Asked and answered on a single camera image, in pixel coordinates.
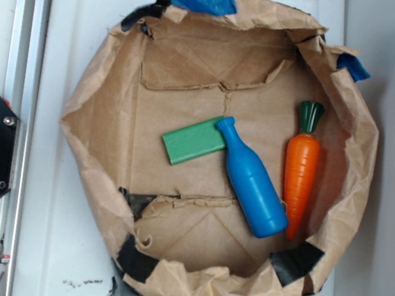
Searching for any blue plastic bottle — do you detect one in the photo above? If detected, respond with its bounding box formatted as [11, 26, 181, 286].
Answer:
[215, 117, 289, 238]

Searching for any green rectangular block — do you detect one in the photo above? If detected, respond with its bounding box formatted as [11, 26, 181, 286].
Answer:
[162, 116, 226, 165]

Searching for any brown paper bag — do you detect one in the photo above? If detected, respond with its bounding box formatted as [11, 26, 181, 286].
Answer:
[61, 0, 379, 296]

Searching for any orange toy carrot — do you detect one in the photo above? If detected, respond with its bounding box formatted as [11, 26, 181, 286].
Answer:
[283, 101, 325, 241]

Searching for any aluminium frame rail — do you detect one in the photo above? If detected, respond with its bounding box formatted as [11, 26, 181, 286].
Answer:
[0, 0, 52, 296]

